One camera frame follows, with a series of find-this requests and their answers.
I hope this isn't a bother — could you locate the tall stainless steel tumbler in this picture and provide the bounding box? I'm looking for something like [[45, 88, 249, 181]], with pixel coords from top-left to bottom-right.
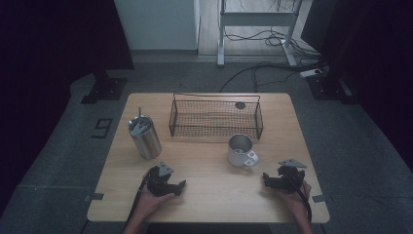
[[127, 106, 163, 161]]

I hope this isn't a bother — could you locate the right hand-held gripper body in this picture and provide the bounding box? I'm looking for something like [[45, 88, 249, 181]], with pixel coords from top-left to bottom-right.
[[274, 158, 308, 193]]

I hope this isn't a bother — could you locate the black stand base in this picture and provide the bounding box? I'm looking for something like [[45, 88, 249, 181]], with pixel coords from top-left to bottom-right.
[[80, 69, 129, 105], [306, 72, 359, 105]]

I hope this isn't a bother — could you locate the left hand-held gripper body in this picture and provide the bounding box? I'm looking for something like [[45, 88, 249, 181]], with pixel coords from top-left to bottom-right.
[[145, 161, 178, 198]]

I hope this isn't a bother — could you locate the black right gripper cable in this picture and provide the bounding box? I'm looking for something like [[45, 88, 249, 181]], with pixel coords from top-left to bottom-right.
[[286, 175, 314, 224]]

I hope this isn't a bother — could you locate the person's left hand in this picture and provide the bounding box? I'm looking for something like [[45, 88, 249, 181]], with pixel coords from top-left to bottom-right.
[[132, 187, 176, 219]]

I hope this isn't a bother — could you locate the white mug with steel interior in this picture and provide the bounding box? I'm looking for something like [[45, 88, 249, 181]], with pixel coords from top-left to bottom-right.
[[227, 134, 260, 169]]

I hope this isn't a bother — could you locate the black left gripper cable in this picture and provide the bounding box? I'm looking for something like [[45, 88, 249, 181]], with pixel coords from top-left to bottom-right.
[[125, 167, 155, 232]]

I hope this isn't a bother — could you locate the white metal desk frame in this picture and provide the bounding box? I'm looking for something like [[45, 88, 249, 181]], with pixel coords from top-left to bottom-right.
[[216, 0, 305, 68]]

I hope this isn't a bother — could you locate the bundle of black floor cables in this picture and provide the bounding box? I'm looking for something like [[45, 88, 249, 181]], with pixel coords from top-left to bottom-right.
[[223, 28, 324, 61]]

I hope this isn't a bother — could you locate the white partition panel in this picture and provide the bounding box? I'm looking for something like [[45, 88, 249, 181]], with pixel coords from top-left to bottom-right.
[[113, 0, 201, 52]]

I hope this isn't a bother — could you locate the white power strip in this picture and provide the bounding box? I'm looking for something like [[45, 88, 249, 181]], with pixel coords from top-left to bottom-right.
[[299, 67, 323, 79]]

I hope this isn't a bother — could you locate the long black floor cable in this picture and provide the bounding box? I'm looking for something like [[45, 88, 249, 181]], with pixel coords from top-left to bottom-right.
[[219, 60, 325, 94]]

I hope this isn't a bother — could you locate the black wire mesh basket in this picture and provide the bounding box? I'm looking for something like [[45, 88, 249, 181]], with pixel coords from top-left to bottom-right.
[[168, 93, 264, 140]]

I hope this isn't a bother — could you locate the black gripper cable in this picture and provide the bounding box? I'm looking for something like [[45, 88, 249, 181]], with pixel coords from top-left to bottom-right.
[[286, 175, 314, 224], [125, 167, 155, 232]]

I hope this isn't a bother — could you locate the person's right hand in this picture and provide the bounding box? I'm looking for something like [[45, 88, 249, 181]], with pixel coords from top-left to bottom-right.
[[275, 180, 313, 215]]

